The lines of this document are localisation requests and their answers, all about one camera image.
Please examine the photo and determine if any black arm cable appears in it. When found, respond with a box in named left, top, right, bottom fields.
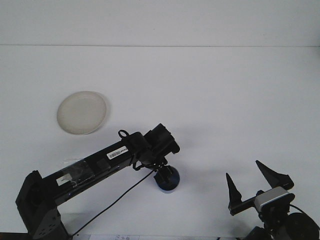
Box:
left=289, top=203, right=310, bottom=216
left=71, top=129, right=168, bottom=237

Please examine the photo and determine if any white printed paper sheet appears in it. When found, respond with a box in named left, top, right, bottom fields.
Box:
left=87, top=233, right=143, bottom=240

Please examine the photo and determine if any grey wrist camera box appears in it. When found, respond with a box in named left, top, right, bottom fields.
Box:
left=254, top=186, right=296, bottom=212

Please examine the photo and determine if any pale blue cup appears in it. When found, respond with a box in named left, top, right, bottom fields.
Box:
left=156, top=171, right=181, bottom=195

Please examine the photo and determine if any pale round plate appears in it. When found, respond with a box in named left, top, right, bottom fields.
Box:
left=56, top=90, right=108, bottom=136

